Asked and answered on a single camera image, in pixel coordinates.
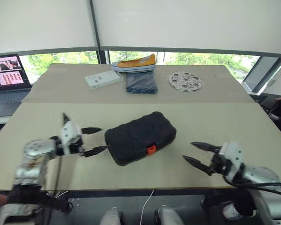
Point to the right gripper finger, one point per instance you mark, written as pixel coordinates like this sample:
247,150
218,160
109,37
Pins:
197,164
204,145

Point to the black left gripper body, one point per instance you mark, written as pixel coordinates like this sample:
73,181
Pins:
77,145

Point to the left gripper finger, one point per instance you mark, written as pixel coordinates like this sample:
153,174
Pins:
96,151
92,130

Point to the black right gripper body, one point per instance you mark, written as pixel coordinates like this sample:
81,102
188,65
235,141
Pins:
219,161

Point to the black plastic tool case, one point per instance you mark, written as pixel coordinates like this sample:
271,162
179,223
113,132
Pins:
140,138

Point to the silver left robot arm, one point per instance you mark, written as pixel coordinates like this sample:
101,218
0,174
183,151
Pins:
35,150

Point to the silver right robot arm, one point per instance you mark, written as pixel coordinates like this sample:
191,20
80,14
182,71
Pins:
260,173

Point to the white flat box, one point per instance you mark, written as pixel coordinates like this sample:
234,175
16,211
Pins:
103,79

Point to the grey rounded shape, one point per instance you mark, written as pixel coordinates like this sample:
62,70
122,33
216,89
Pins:
111,216
167,215

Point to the round perforated metal plate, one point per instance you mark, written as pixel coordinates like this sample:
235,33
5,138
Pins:
186,81

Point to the dark blue folded pouch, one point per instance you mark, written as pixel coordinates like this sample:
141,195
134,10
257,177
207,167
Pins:
141,83

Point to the yellow canvas shoe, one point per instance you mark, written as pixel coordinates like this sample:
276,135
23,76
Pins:
133,63

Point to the grey open laptop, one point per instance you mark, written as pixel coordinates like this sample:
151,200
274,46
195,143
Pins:
7,98

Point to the white roller blind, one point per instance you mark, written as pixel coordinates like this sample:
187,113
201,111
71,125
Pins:
42,23
189,23

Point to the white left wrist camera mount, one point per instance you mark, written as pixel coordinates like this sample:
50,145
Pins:
69,136

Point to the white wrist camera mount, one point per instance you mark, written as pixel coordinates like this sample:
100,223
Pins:
234,157
69,136

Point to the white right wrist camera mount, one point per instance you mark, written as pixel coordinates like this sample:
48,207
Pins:
234,157

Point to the black table clamp bracket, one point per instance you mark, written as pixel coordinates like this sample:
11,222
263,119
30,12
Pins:
58,201

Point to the grey window post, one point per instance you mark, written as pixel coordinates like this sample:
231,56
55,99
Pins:
99,30

